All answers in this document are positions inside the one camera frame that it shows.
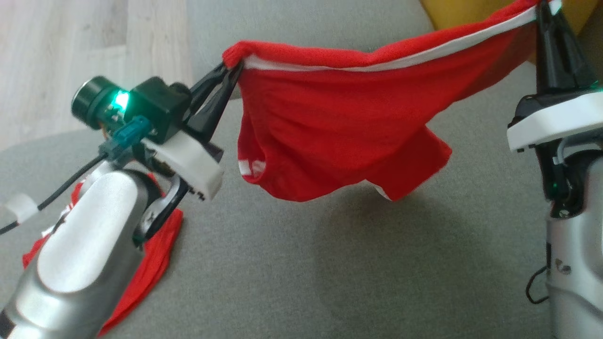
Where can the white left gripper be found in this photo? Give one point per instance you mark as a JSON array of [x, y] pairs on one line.
[[193, 165]]

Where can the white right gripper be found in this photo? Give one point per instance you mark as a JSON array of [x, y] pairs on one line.
[[556, 120]]

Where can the red white-trimmed shorts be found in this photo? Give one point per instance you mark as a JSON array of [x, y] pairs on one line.
[[330, 122]]

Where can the red white basketball jersey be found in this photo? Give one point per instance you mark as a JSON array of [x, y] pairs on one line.
[[155, 254]]

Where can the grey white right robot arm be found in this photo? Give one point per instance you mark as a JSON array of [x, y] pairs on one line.
[[579, 263]]

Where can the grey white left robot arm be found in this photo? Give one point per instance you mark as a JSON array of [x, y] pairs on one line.
[[89, 245]]

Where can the small grey sofa cushion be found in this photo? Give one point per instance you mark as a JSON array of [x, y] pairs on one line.
[[292, 23]]

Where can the yellow cushion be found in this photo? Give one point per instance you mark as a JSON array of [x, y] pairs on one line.
[[452, 12]]

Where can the large grey sofa seat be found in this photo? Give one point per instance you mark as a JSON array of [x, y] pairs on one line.
[[330, 263]]

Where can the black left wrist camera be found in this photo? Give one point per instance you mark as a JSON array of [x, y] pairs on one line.
[[155, 106]]

